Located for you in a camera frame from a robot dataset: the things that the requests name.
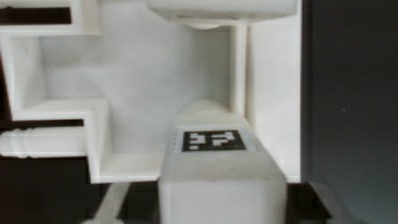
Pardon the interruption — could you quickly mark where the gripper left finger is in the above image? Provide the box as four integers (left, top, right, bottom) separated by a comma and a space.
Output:
83, 183, 131, 224

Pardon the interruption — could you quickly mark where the white chair seat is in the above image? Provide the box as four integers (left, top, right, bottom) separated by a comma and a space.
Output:
0, 0, 242, 184

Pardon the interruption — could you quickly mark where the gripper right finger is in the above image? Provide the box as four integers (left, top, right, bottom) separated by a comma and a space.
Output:
310, 182, 369, 224

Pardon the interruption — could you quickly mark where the white chair leg with tag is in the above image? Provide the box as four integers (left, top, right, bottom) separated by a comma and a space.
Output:
148, 0, 299, 27

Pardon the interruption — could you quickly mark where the white U-shaped fence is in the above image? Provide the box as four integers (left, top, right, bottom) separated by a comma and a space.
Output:
248, 0, 303, 182

